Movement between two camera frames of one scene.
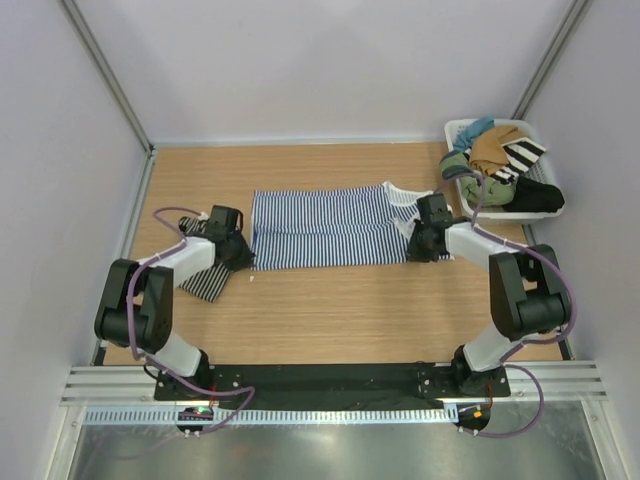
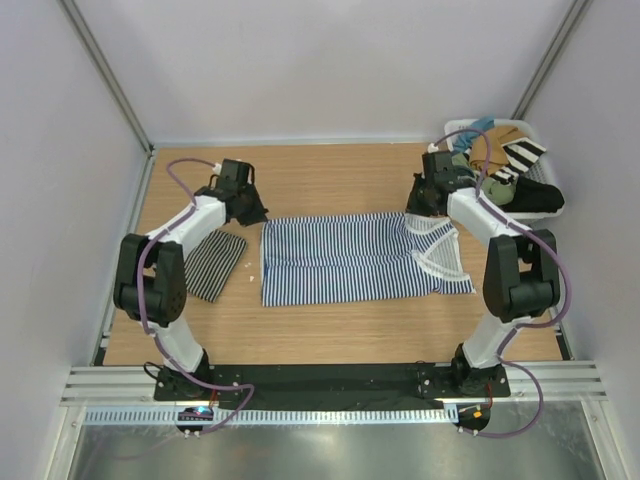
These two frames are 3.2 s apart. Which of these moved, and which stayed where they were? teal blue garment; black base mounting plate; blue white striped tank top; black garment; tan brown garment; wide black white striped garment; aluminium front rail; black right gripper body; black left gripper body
Moved: black right gripper body; blue white striped tank top; black left gripper body
Stayed: black base mounting plate; wide black white striped garment; tan brown garment; black garment; teal blue garment; aluminium front rail
